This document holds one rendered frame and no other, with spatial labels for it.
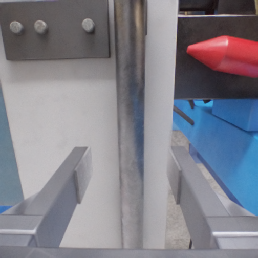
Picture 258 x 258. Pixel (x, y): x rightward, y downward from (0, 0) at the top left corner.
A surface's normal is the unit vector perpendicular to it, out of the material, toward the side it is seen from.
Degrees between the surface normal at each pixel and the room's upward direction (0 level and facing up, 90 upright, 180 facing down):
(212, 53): 44
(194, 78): 0
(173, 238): 0
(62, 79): 0
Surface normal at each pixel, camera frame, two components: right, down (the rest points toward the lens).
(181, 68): -0.03, 0.28
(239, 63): -0.10, 0.67
